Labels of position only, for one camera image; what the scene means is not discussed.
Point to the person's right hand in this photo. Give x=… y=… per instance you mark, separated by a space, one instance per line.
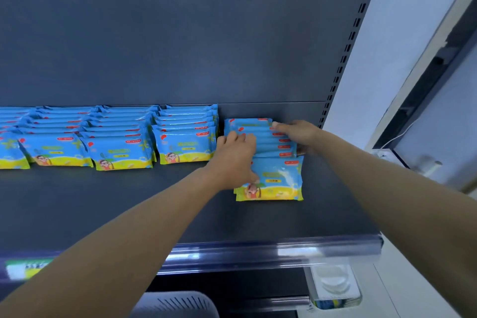
x=303 y=133

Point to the person's left hand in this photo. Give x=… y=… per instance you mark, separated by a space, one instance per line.
x=231 y=163

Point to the person's left thumb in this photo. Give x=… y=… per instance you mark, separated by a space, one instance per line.
x=254 y=177

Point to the person's left little finger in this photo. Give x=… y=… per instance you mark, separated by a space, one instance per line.
x=221 y=141

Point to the person's left middle finger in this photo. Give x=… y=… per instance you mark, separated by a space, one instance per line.
x=242 y=138

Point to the person's right fingers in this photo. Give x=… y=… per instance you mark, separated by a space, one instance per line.
x=285 y=128

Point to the short row blue wipe packets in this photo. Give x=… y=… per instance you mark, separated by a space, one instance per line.
x=277 y=176

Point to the person's left forearm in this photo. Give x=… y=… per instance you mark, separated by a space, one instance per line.
x=111 y=250

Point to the person's right forearm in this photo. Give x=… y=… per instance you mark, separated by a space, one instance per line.
x=402 y=198

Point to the dark gray metal shelf board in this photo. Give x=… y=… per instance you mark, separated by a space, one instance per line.
x=261 y=221

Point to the long rows of blue wipe packs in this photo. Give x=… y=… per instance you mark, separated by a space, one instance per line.
x=119 y=139

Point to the slotted dark shelf upright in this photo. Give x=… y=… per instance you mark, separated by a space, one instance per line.
x=354 y=30

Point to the dark gray shelf back panel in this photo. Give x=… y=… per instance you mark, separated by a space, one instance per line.
x=167 y=23

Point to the box of white round lids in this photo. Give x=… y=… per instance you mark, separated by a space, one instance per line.
x=333 y=284

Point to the white perforated plastic object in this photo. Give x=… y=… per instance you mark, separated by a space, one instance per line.
x=175 y=306

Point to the green and white price tag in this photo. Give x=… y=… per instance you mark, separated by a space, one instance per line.
x=26 y=268

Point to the clear plastic price rail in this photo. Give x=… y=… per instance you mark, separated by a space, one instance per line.
x=268 y=250

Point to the white window frame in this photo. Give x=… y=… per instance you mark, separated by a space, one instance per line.
x=421 y=79

